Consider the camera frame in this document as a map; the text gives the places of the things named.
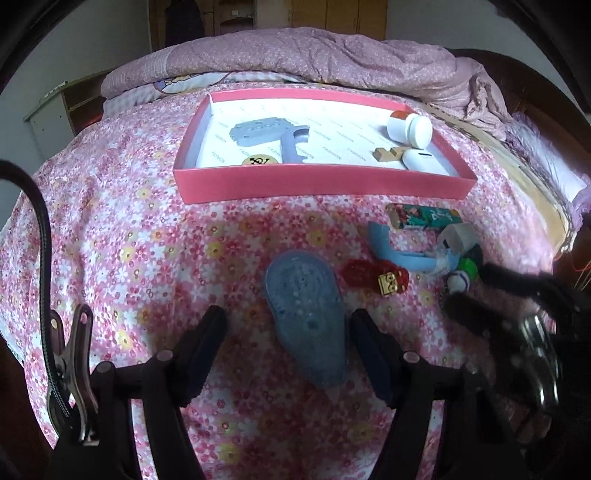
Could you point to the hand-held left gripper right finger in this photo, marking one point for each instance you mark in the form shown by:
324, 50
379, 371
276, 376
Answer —
376, 364

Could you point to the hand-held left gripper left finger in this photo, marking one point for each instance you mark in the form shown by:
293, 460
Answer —
203, 360

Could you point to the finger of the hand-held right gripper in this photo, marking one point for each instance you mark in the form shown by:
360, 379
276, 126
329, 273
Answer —
517, 281
480, 323

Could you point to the green mini mitten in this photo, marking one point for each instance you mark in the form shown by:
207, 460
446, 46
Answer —
468, 265

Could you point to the blue correction tape dispenser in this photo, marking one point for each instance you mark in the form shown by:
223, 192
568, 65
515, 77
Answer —
304, 314

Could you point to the white earbud case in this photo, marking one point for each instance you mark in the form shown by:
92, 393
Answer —
420, 160

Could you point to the small tan wooden piece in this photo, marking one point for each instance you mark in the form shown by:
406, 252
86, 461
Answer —
385, 154

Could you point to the white orange label medicine bottle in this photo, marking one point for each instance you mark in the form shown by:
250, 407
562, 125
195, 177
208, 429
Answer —
406, 129

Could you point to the pink cardboard box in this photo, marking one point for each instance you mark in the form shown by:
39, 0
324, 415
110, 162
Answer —
300, 182

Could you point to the round wooden chess piece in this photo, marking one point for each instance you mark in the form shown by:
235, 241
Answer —
258, 160

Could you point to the grey plastic key-shaped tool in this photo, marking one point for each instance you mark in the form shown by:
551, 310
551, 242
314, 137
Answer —
295, 145

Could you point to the grey toy building block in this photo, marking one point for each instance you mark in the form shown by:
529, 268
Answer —
258, 131

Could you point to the white charger plug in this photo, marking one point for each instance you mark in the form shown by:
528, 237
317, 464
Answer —
455, 235

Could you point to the red translucent toy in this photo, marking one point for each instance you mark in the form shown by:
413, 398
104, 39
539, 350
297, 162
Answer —
358, 272

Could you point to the yellow printed bed mat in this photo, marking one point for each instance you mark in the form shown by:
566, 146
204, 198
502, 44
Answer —
521, 184

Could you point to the green cartoon print lighter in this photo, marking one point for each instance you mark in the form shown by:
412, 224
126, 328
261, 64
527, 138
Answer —
420, 217

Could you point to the purple pillow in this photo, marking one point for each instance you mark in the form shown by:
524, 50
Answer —
545, 152

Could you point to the pink floral bedsheet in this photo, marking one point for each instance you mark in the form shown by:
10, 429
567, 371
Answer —
115, 230

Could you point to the dark wooden headboard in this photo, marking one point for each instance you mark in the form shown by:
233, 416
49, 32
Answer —
545, 92

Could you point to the cartoon print pillow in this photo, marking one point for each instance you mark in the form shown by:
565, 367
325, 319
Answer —
184, 85

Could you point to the white bedside cabinet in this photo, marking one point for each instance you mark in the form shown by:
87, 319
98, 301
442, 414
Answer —
46, 115

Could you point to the purple floral quilt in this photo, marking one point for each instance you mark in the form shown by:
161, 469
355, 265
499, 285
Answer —
300, 55

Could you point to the wooden wardrobe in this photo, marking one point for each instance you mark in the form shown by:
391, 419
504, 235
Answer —
341, 18

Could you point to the dark hanging coat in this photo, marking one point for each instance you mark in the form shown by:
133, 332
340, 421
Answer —
184, 23

